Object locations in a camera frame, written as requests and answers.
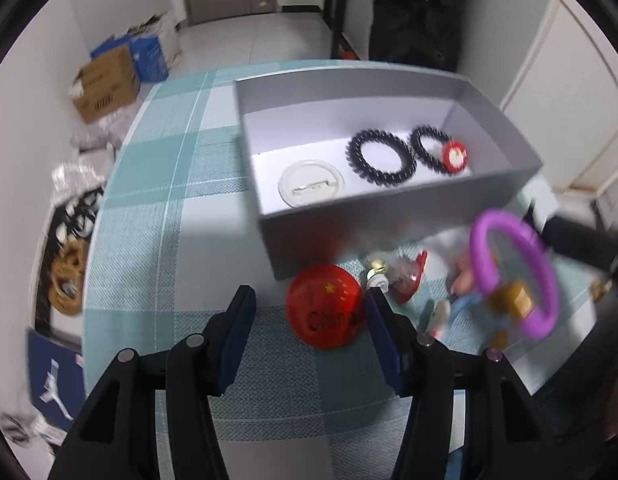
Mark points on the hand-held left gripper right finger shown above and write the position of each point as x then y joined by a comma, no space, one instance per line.
384,345

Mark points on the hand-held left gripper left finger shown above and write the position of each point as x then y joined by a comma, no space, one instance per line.
234,345

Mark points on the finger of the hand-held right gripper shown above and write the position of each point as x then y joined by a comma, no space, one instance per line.
579,245

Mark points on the red round badge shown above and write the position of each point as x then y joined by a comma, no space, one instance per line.
319,305

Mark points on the grey cardboard box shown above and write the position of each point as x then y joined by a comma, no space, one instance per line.
339,230

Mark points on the white round badge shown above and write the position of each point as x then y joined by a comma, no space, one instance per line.
309,175

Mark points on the black spiral tie red charm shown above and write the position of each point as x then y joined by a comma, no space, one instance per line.
417,147

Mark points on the pink white charm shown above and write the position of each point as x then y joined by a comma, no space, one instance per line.
440,317

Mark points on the red transparent clip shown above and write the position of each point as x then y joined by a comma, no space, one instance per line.
411,282

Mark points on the small gold bell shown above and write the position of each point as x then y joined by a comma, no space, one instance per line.
375,264

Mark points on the teal checkered tablecloth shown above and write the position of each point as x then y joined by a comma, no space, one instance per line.
189,210

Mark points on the blue shoe box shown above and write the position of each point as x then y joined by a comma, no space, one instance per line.
44,360

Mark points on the black tray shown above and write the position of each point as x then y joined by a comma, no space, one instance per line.
49,240

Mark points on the clear plastic bag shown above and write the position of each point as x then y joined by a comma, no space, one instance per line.
99,135
79,175

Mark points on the black jacket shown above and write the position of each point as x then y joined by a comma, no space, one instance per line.
414,25

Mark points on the brown cardboard box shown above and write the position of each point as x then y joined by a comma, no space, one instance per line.
106,85

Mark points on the blue carton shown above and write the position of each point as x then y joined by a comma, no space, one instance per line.
104,47
151,60

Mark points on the white sack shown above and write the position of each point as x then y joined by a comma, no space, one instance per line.
169,35

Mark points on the black coat rack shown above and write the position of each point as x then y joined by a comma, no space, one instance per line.
334,10

